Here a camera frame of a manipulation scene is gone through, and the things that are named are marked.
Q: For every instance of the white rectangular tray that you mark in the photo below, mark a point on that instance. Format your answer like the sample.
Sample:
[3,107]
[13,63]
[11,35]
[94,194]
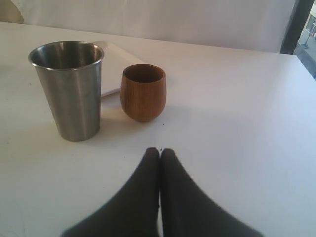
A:
[114,62]

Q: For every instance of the brown wooden cup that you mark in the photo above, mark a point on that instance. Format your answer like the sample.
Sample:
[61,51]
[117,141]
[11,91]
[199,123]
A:
[143,92]

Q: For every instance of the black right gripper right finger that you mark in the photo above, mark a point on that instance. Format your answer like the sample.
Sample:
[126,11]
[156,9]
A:
[187,211]

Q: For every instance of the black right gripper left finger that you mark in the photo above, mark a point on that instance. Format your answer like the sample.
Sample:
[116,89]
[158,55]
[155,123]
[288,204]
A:
[132,211]

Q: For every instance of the stainless steel cup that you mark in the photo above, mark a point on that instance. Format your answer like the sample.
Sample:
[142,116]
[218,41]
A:
[70,75]

